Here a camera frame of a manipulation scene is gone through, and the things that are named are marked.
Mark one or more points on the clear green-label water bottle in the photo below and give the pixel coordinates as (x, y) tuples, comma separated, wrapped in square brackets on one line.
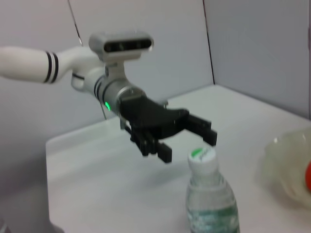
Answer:
[(209, 206)]

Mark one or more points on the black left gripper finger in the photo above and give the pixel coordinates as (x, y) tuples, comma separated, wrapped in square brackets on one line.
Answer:
[(204, 131), (150, 145)]

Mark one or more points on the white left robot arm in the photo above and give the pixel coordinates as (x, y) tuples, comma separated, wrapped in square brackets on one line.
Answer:
[(24, 64)]

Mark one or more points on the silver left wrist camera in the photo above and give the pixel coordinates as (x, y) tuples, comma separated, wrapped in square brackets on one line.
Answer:
[(121, 46)]

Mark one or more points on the translucent wavy fruit plate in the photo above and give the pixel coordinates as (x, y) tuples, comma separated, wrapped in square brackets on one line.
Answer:
[(284, 170)]

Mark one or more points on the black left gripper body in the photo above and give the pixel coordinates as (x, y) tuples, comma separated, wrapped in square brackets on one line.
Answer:
[(150, 116)]

